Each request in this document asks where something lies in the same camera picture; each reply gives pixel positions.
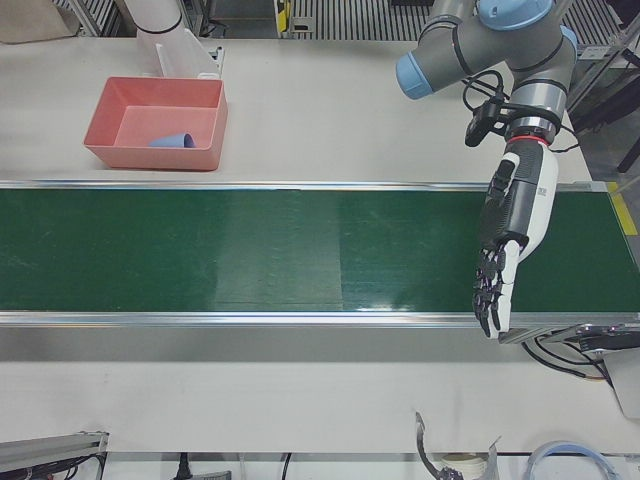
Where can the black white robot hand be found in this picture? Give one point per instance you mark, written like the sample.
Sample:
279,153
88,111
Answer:
527,200

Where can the blue cup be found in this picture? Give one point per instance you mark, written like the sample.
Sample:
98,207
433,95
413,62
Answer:
172,141

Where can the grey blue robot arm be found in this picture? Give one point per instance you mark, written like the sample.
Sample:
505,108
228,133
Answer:
480,45

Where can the grey box housing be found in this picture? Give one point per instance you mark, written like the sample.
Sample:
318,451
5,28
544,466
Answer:
625,380

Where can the pink plastic box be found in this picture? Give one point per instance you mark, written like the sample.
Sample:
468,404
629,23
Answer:
165,117

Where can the yellow tape strip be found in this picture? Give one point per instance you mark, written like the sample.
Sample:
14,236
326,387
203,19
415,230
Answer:
622,207

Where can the black electronics board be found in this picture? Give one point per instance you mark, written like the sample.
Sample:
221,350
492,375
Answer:
605,339

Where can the grey ribbed roller track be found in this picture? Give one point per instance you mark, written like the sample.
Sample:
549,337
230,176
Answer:
360,20

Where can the black metal tongs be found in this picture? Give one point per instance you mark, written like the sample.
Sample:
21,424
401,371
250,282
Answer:
422,442

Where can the white tape roll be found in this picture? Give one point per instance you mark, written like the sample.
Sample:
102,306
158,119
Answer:
462,461

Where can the green belt conveyor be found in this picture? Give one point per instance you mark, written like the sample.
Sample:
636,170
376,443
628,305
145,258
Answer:
250,250

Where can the white cylindrical robot column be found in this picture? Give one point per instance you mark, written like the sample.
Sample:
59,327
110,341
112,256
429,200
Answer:
152,15

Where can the brown cardboard sheet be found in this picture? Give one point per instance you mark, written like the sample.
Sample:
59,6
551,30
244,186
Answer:
35,20

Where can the aluminium extrusion bar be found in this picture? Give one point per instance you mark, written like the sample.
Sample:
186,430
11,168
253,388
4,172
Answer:
50,447

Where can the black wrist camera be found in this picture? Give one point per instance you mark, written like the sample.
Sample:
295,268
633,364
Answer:
475,127

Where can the aluminium frame rack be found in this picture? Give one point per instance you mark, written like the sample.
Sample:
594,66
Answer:
600,55

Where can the yellow black post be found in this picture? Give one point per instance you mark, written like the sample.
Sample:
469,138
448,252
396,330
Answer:
283,12

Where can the small metal corner bracket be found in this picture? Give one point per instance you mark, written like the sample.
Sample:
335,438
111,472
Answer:
218,57

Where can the white angled mounting bracket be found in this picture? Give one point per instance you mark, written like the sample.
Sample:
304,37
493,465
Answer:
185,55

